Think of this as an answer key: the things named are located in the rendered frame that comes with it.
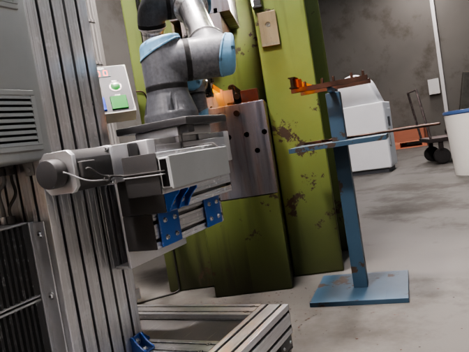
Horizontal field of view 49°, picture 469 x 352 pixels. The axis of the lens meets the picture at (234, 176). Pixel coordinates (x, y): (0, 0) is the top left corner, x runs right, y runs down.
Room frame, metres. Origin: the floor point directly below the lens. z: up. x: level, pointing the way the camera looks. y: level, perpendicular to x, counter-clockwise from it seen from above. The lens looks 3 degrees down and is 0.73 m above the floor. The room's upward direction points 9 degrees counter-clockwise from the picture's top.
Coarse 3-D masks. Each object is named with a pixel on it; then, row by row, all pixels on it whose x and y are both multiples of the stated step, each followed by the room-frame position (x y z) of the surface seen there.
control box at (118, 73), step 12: (108, 72) 2.52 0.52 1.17; (120, 72) 2.54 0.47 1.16; (108, 84) 2.49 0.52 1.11; (120, 84) 2.50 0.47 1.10; (108, 96) 2.45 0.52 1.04; (132, 96) 2.47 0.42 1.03; (108, 108) 2.41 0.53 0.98; (132, 108) 2.44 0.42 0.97; (108, 120) 2.44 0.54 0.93; (120, 120) 2.47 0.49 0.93
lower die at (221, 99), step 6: (222, 90) 2.53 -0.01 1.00; (228, 90) 2.53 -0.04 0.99; (216, 96) 2.54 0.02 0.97; (222, 96) 2.54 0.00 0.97; (228, 96) 2.53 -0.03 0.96; (210, 102) 2.54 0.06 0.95; (216, 102) 2.54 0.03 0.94; (222, 102) 2.54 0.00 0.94; (228, 102) 2.53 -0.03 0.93; (234, 102) 2.56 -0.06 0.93; (240, 102) 2.83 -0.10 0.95
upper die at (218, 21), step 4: (212, 16) 2.53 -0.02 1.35; (216, 16) 2.53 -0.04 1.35; (220, 16) 2.53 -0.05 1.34; (212, 20) 2.53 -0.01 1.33; (216, 20) 2.53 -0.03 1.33; (220, 20) 2.53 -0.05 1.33; (224, 20) 2.67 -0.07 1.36; (216, 24) 2.53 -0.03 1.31; (220, 24) 2.53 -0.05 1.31; (224, 24) 2.64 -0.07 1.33; (184, 28) 2.55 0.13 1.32; (220, 28) 2.53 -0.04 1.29; (224, 28) 2.61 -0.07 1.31; (228, 28) 2.82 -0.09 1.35; (184, 32) 2.55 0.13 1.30; (224, 32) 2.58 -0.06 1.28; (228, 32) 2.78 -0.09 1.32
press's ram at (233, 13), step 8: (216, 0) 2.53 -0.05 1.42; (224, 0) 2.52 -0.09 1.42; (232, 0) 2.76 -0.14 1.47; (216, 8) 2.54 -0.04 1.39; (224, 8) 2.52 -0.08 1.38; (232, 8) 2.68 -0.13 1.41; (224, 16) 2.62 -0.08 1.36; (232, 16) 2.65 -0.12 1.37; (176, 24) 2.64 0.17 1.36; (232, 24) 2.83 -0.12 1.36
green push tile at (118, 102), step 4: (112, 96) 2.44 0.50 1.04; (116, 96) 2.45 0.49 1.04; (120, 96) 2.45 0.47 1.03; (124, 96) 2.45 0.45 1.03; (112, 100) 2.43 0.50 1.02; (116, 100) 2.44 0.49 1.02; (120, 100) 2.44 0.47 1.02; (124, 100) 2.44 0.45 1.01; (112, 104) 2.42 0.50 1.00; (116, 104) 2.42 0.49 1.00; (120, 104) 2.43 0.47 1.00; (124, 104) 2.43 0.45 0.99; (112, 108) 2.41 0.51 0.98; (116, 108) 2.41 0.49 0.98; (120, 108) 2.42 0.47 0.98
